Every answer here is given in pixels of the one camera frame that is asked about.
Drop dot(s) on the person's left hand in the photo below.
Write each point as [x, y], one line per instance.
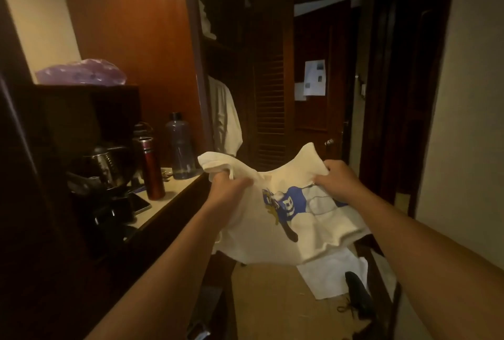
[224, 194]

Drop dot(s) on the person's right hand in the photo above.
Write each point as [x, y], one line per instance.
[338, 182]

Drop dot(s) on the white t-shirt blue player print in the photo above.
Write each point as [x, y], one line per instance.
[260, 225]

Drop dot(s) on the dark wooden wardrobe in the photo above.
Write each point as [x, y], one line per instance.
[236, 52]

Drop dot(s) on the person's right forearm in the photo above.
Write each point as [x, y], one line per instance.
[433, 265]

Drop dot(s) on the person's left forearm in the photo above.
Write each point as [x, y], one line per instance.
[165, 281]

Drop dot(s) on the wooden counter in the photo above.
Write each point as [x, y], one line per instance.
[169, 194]

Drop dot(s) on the dark wooden door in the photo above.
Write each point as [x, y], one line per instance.
[323, 123]

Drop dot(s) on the clear water bottle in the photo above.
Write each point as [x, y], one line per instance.
[181, 147]

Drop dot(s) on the white hanging robe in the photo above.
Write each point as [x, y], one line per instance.
[224, 115]

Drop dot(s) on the red thermos bottle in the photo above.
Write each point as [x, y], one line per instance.
[149, 164]

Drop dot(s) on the black phone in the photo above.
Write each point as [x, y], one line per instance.
[140, 203]

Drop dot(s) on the white floor towel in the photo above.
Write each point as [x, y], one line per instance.
[331, 277]

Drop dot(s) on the small white paper notice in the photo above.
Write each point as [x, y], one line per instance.
[299, 92]

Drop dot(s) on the large white paper notice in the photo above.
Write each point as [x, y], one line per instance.
[315, 78]

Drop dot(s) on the black shoe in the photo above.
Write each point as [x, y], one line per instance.
[361, 296]

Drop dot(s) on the black electric kettle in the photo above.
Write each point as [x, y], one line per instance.
[106, 167]

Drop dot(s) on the purple plastic bag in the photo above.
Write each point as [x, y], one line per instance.
[83, 73]

